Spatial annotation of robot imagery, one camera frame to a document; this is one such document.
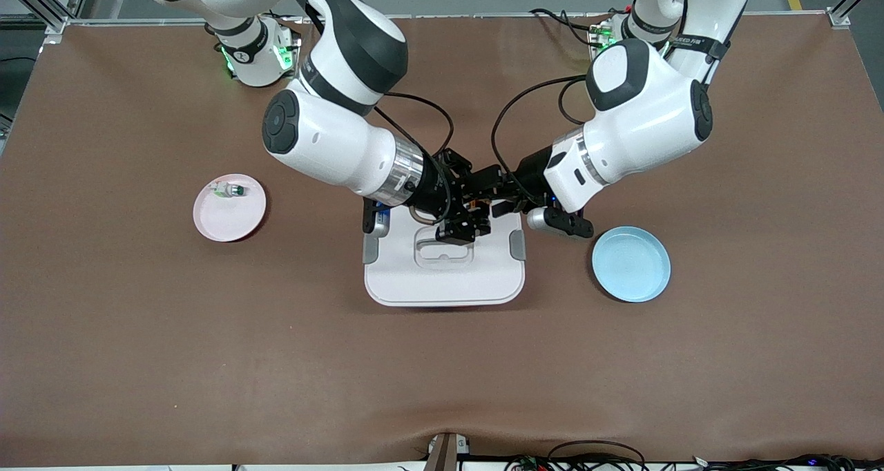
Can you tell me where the light blue round plate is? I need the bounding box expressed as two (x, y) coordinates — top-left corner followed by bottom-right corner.
(591, 226), (672, 303)

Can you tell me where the black cable bundle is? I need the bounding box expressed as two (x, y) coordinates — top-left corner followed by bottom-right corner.
(691, 452), (884, 471)
(504, 440), (650, 471)

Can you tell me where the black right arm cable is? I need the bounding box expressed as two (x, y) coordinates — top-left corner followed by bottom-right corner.
(372, 91), (457, 176)

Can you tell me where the pink round plate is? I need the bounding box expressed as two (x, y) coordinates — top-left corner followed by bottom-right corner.
(193, 173), (267, 242)

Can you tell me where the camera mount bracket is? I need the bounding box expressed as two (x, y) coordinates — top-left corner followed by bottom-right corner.
(423, 432), (472, 471)

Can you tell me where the brown table mat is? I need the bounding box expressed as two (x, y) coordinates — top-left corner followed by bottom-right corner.
(0, 14), (884, 468)

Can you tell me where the white lidded storage box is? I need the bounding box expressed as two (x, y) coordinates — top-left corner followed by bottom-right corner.
(363, 205), (527, 308)

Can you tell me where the black arm base cable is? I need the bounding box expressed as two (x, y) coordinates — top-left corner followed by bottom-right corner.
(530, 7), (610, 48)

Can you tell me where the aluminium frame post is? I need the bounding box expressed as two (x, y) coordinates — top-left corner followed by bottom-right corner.
(827, 0), (884, 30)
(0, 0), (94, 35)

